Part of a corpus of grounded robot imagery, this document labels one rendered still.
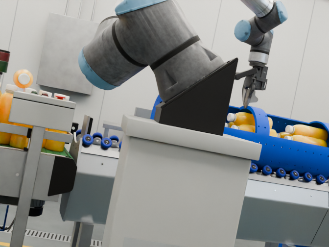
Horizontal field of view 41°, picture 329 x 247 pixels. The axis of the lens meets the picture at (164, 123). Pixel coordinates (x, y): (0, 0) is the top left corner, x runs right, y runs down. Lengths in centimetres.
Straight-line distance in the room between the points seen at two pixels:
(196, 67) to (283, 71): 463
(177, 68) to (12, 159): 76
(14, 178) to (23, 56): 380
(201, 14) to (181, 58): 438
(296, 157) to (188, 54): 112
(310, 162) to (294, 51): 371
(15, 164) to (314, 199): 134
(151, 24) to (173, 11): 7
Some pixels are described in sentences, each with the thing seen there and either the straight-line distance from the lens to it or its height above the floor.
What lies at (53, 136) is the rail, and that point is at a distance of 164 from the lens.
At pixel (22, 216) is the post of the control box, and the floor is 69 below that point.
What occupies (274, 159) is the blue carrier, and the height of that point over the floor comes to 102.
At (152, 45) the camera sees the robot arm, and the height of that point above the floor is 128.
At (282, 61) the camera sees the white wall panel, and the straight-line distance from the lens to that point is 570.
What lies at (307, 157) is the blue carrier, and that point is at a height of 106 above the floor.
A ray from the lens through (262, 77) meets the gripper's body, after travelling 212.
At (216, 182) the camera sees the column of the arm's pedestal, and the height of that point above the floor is 99.
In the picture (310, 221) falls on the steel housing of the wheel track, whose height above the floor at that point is 76.
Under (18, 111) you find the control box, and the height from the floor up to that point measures 104.
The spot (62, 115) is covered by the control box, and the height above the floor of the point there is 105.
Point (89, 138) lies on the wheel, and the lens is 176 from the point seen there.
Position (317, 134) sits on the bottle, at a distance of 228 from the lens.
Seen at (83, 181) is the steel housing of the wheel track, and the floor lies 80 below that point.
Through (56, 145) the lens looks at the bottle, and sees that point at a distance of 173.
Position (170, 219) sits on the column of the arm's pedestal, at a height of 89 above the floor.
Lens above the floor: 113
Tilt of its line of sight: 1 degrees down
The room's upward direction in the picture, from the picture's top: 11 degrees clockwise
